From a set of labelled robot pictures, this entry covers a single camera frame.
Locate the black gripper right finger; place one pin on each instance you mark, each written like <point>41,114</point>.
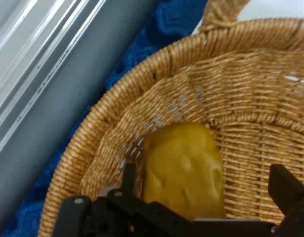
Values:
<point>293,202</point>

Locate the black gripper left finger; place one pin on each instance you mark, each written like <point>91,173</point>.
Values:
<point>109,217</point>

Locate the aluminium frame rail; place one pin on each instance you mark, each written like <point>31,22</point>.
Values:
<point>55,74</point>

